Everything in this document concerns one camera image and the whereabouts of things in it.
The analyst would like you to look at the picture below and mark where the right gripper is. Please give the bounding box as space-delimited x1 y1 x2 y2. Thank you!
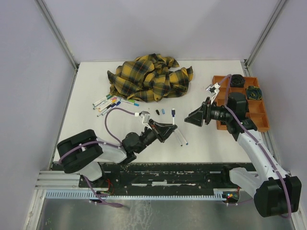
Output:
184 97 232 127

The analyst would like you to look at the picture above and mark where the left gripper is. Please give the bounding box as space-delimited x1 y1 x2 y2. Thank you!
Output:
135 118 177 154

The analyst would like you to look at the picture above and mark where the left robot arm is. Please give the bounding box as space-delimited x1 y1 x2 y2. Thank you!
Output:
57 119 177 187

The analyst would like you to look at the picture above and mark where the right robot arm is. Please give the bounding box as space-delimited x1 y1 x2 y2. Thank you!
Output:
184 92 302 218

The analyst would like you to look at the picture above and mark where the pink cap pen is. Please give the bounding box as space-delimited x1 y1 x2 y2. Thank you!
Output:
97 96 117 112

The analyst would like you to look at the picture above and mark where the black rolled sock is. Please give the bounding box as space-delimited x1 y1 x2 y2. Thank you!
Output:
230 74 245 88

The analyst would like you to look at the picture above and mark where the orange compartment tray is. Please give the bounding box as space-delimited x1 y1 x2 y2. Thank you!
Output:
212 76 270 132

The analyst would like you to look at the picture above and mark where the teal yellow rolled sock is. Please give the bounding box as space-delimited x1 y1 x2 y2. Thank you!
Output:
246 86 262 100

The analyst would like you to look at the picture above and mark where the yellow plaid cloth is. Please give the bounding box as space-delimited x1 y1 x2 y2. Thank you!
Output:
107 54 194 103

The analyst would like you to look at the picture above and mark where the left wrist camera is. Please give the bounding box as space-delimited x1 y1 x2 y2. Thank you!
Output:
134 111 150 127

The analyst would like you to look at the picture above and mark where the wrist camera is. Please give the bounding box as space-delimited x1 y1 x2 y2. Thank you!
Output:
206 83 221 104
134 111 150 127

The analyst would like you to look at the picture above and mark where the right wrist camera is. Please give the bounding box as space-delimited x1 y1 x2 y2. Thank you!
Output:
206 83 221 104

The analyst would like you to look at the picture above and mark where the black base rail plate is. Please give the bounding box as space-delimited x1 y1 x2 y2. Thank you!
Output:
79 162 255 195

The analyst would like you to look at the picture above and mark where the light blue cable duct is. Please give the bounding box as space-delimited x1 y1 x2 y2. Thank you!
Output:
45 189 238 199

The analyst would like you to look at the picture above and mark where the right aluminium frame post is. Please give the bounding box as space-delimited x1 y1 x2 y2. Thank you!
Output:
241 0 289 77

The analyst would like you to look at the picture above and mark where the aluminium frame post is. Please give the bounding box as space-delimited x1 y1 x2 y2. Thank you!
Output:
241 0 289 77
33 0 80 72

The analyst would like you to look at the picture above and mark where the left aluminium frame post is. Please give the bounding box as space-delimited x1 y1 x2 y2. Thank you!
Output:
33 0 80 72

